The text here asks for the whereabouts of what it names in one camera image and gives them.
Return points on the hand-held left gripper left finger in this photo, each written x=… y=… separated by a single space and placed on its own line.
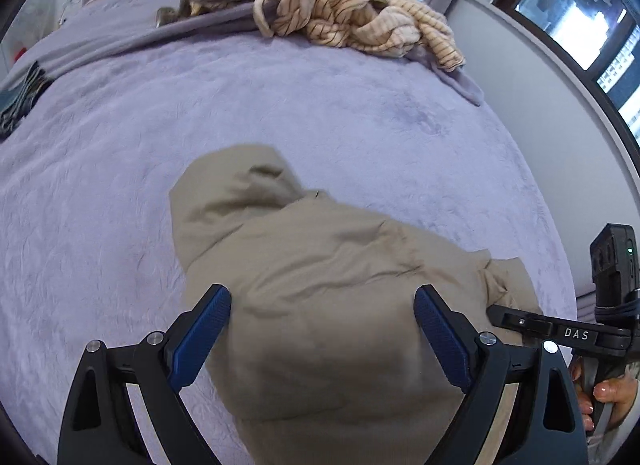
x=200 y=340

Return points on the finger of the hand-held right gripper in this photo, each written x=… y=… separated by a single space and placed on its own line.
x=520 y=322

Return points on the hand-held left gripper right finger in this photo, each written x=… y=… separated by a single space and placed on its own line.
x=442 y=340

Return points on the beige puffer jacket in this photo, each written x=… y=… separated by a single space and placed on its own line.
x=320 y=285

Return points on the person's right hand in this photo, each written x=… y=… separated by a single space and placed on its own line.
x=625 y=395

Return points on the purple fleece bed blanket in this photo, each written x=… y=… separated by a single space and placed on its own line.
x=250 y=105

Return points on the dark framed window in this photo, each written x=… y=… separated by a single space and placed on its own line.
x=575 y=5

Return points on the folded blue jeans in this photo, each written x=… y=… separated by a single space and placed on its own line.
x=20 y=100

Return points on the smooth grey purple blanket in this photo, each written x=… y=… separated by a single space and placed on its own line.
x=120 y=20

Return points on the cream striped garment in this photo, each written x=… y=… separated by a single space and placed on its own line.
x=360 y=10

